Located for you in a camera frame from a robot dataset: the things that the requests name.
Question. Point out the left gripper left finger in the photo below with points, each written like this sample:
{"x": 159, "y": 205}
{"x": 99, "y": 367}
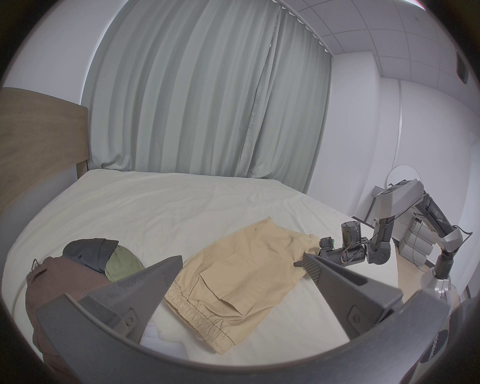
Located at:
{"x": 138, "y": 296}

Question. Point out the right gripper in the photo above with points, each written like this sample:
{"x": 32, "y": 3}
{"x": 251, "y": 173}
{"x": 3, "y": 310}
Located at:
{"x": 337, "y": 257}

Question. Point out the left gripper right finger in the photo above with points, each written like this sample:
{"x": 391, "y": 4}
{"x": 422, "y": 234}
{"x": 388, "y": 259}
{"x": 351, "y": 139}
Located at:
{"x": 356, "y": 300}

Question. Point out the beige shorts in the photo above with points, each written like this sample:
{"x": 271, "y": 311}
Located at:
{"x": 240, "y": 270}

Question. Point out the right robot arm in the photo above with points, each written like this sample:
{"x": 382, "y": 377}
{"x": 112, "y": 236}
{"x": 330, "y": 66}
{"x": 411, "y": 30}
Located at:
{"x": 399, "y": 198}

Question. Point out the bed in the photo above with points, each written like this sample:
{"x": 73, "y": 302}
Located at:
{"x": 187, "y": 206}

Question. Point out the green garment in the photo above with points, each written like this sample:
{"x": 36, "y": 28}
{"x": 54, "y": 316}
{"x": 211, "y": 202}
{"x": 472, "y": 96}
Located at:
{"x": 123, "y": 264}

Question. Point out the white garment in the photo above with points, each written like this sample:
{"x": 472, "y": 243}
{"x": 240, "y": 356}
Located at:
{"x": 161, "y": 337}

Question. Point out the dark grey garment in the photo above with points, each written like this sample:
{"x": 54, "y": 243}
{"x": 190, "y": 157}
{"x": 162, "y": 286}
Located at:
{"x": 86, "y": 251}

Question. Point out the brown garment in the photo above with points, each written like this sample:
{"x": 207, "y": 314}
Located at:
{"x": 63, "y": 281}

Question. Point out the white desk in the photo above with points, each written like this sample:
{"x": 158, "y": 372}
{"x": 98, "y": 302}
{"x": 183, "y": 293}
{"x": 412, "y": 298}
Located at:
{"x": 371, "y": 219}

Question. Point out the white drawer unit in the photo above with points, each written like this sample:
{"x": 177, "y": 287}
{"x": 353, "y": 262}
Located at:
{"x": 416, "y": 243}

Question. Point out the round white disc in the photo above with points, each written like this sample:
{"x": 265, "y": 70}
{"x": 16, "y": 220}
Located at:
{"x": 403, "y": 173}

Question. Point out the grey-green curtain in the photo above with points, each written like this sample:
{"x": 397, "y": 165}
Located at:
{"x": 168, "y": 93}
{"x": 296, "y": 112}

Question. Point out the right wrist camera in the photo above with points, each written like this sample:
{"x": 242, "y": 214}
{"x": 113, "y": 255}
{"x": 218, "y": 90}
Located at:
{"x": 327, "y": 243}

